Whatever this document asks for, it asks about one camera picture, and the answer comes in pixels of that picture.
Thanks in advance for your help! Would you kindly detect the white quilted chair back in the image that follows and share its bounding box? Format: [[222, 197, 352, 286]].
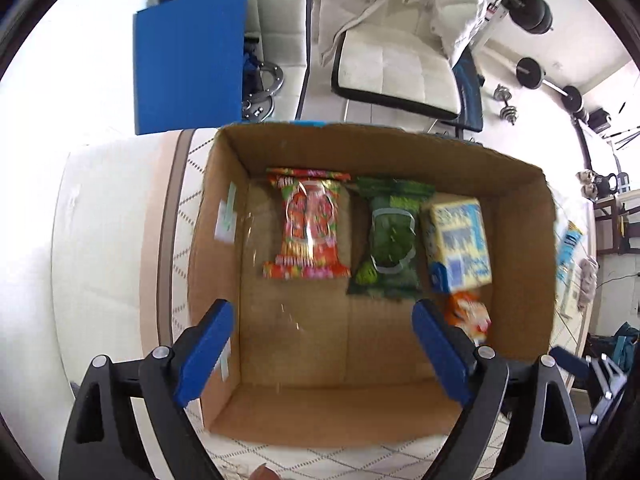
[[162, 0, 312, 120]]

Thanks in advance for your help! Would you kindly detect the black barbell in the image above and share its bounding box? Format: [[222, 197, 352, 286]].
[[515, 57, 585, 112]]

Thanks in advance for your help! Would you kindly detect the small orange snack packet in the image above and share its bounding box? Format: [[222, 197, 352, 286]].
[[446, 290, 492, 345]]

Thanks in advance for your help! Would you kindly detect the blue and black bag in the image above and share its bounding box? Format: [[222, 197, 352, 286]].
[[446, 45, 486, 134]]

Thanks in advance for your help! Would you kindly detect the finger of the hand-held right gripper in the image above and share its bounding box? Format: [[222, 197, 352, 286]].
[[549, 345, 597, 387]]

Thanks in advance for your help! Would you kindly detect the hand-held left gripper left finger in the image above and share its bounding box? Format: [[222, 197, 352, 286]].
[[59, 299, 235, 480]]

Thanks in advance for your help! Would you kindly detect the blue plastic board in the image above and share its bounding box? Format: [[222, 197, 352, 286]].
[[132, 0, 249, 136]]

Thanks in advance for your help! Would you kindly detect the green snack packet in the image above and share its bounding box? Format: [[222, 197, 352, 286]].
[[346, 176, 436, 301]]

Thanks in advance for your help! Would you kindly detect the teal bag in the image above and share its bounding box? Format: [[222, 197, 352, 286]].
[[607, 322, 640, 371]]

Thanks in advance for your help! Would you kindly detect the light blue packet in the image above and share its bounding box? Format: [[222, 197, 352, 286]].
[[556, 221, 585, 286]]

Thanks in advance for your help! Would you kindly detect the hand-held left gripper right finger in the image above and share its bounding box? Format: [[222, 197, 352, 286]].
[[411, 298, 587, 480]]

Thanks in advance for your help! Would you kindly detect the white padded chair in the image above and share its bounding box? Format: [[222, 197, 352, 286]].
[[331, 24, 464, 122]]

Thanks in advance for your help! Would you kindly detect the yellow and blue packet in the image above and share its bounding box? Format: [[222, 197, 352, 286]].
[[420, 198, 493, 295]]

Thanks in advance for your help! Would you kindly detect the brown cardboard box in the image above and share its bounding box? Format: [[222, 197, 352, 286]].
[[186, 121, 559, 450]]

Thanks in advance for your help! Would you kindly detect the chrome dumbbell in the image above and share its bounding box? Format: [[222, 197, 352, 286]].
[[493, 85, 521, 124]]

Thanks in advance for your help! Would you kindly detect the red snack packet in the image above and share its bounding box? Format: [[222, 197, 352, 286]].
[[262, 167, 352, 281]]

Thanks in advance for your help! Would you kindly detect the dark wooden shelf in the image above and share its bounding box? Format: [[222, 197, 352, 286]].
[[590, 192, 640, 257]]

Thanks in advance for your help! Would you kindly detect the beige cloth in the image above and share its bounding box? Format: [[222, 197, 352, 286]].
[[577, 256, 600, 313]]

